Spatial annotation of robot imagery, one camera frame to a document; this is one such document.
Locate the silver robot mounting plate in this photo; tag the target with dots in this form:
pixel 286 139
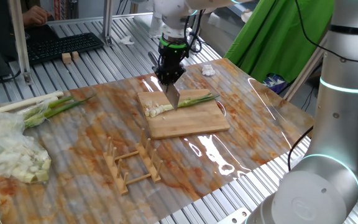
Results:
pixel 235 216

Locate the person's hand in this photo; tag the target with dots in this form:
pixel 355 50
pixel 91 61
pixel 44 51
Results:
pixel 34 15

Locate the wooden peg rack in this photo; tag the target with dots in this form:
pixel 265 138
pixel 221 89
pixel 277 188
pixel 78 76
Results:
pixel 117 171

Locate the green scallion stalk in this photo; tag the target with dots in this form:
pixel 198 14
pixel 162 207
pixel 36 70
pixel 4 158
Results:
pixel 197 100

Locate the blue patterned bag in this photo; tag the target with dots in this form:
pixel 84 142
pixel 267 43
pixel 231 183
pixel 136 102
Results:
pixel 274 83

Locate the small wooden block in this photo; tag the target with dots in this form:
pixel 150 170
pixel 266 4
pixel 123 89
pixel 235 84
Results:
pixel 66 58
pixel 75 55

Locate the long white leek stalk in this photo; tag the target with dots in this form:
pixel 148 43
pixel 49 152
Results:
pixel 26 101

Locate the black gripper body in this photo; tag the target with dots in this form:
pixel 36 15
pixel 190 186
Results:
pixel 172 57

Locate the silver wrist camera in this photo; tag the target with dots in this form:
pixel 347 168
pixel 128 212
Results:
pixel 155 29

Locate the crumpled white tissue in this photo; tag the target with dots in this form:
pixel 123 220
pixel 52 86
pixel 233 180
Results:
pixel 126 40
pixel 208 70

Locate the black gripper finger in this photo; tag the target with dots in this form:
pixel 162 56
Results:
pixel 161 74
pixel 175 74

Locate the black keyboard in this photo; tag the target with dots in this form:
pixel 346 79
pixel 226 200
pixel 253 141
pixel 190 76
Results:
pixel 61 46

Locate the green cloth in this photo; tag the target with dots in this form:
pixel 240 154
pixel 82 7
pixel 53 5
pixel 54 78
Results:
pixel 275 40

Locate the bundle of green scallions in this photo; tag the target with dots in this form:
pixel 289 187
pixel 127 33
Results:
pixel 54 110

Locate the steel cleaver knife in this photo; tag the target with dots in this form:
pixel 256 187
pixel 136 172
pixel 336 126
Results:
pixel 172 96

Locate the aluminium frame post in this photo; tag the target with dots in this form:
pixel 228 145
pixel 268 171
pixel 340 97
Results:
pixel 22 46
pixel 107 21
pixel 304 70

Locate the red white box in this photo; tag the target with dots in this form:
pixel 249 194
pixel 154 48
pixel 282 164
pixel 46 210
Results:
pixel 61 9

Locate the marble pattern plastic mat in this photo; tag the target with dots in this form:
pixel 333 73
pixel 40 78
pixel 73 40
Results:
pixel 73 193

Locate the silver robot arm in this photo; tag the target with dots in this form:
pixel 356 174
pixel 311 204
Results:
pixel 346 109

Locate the black flat device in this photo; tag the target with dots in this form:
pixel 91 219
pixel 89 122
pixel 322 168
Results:
pixel 40 31

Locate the plastic bag of chopped scallions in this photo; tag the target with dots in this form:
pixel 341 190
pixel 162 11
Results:
pixel 8 149

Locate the wooden cutting board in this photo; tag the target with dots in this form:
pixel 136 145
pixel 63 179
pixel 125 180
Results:
pixel 197 123

